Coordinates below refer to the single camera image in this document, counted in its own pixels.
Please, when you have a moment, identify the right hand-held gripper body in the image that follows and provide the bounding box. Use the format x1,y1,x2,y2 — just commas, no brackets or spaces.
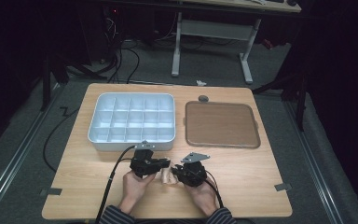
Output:
178,151,211,189

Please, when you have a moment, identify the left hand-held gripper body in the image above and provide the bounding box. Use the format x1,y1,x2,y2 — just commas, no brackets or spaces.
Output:
129,140,157,179

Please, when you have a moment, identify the beige sock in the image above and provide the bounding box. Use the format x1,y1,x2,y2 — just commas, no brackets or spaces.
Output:
156,158,181,186

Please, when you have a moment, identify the person's right hand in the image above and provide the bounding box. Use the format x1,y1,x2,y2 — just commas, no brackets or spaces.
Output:
184,179,221,218

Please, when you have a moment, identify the person's left hand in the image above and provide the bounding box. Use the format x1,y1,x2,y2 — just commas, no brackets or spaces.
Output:
118,170,157,217

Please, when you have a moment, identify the white divided storage box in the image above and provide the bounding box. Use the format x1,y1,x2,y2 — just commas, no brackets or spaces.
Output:
87,91,177,153

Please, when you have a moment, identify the brown square tray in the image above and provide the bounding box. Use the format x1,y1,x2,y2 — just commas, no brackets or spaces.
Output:
184,100,262,149

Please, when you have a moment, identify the grey tape strip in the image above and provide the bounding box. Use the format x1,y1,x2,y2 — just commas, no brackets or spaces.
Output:
39,188,63,197
274,182,293,192

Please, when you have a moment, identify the black metal stand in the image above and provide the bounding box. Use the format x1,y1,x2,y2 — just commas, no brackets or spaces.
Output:
39,54,71,112
251,73,310,133

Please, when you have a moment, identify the white-legged wooden desk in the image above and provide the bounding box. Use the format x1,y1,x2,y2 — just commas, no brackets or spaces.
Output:
170,0,303,86

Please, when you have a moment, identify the right hand-held gripper black cable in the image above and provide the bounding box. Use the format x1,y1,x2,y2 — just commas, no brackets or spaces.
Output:
203,169,226,210

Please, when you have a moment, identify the hand-held gripper black cable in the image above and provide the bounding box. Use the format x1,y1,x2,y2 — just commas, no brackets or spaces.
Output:
203,169,226,210
94,144,138,224

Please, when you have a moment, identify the left hand-held gripper black cable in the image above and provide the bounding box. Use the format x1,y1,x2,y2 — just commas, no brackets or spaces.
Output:
94,144,138,224

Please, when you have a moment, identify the black floor cable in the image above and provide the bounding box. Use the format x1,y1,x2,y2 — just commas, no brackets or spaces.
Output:
42,105,80,174

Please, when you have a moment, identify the bundle of black cables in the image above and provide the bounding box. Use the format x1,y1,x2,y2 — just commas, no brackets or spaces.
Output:
103,17,141,85

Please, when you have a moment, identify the metal floor rail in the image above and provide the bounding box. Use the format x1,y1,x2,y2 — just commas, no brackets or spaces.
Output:
0,83,67,217
282,101,345,224

